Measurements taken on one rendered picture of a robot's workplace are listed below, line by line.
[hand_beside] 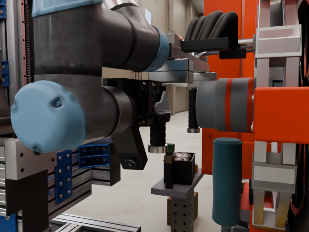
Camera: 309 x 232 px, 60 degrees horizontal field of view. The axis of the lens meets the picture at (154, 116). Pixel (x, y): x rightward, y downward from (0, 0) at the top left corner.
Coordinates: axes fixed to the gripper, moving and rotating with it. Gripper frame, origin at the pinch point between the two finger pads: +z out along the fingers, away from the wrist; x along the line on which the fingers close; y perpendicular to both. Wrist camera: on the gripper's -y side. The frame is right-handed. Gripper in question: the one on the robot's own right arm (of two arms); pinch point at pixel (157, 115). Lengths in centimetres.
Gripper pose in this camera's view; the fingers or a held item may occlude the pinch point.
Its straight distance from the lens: 59.6
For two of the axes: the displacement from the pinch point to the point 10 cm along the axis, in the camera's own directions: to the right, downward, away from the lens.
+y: 0.1, -10.0, -0.8
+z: 3.6, -0.7, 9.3
